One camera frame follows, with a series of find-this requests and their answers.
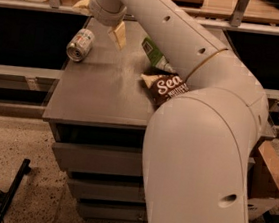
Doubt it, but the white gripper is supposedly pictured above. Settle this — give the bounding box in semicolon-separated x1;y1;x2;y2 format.
72;0;127;50

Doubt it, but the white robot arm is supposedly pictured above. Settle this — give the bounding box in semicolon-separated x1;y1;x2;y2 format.
90;0;269;223

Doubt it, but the silver green 7up can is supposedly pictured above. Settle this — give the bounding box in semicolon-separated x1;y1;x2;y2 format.
66;28;95;62

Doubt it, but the green chip bag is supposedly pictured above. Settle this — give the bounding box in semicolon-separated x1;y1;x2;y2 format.
142;37;175;73

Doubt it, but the brown cream snack bag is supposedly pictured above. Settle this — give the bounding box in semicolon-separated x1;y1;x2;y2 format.
141;74;189;106

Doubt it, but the grey drawer cabinet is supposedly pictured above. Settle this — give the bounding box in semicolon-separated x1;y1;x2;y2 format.
30;9;279;223

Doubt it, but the black metal stand leg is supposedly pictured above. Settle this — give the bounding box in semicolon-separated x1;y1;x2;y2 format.
0;159;31;223

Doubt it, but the cardboard box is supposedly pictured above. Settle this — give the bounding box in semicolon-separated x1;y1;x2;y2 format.
244;139;279;223

